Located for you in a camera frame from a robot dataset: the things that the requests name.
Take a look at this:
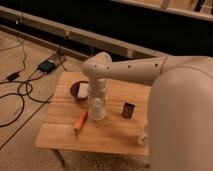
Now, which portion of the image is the wooden table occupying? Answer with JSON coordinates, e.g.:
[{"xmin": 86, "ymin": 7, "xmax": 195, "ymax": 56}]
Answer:
[{"xmin": 36, "ymin": 72, "xmax": 150, "ymax": 156}]

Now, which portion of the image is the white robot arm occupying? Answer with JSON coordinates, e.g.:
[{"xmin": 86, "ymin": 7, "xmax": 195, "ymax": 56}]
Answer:
[{"xmin": 82, "ymin": 52, "xmax": 213, "ymax": 171}]

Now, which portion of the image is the blue power adapter box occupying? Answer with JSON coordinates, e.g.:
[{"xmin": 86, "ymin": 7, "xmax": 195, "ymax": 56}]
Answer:
[{"xmin": 38, "ymin": 60, "xmax": 55, "ymax": 73}]

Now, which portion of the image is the white block in bowl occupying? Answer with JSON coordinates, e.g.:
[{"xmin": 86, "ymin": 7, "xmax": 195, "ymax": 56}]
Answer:
[{"xmin": 77, "ymin": 83, "xmax": 88, "ymax": 99}]

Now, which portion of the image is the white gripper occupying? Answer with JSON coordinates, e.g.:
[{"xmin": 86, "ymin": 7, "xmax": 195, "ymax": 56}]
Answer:
[{"xmin": 88, "ymin": 79, "xmax": 107, "ymax": 111}]

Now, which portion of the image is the metal table leg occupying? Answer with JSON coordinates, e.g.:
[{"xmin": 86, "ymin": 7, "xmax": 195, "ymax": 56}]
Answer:
[{"xmin": 51, "ymin": 149, "xmax": 66, "ymax": 168}]

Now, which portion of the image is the black floor cable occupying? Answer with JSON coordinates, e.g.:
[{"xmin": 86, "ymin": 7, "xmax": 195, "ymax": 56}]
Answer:
[{"xmin": 0, "ymin": 36, "xmax": 68, "ymax": 128}]

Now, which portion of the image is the small black power brick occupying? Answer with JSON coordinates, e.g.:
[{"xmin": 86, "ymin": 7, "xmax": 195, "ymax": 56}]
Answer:
[{"xmin": 7, "ymin": 72, "xmax": 19, "ymax": 81}]

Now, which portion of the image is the dark red bowl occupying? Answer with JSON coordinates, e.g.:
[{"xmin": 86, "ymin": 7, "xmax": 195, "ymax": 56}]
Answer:
[{"xmin": 70, "ymin": 81, "xmax": 89, "ymax": 100}]

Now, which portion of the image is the dark brown eraser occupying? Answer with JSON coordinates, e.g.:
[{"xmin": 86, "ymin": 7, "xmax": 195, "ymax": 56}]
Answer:
[{"xmin": 122, "ymin": 103, "xmax": 135, "ymax": 119}]

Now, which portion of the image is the orange carrot toy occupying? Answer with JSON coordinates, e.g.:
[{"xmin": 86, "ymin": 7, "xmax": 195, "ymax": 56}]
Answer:
[{"xmin": 74, "ymin": 112, "xmax": 88, "ymax": 136}]

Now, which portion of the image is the white squeeze bottle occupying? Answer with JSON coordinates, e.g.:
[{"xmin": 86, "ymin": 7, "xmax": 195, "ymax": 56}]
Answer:
[{"xmin": 137, "ymin": 125, "xmax": 149, "ymax": 146}]

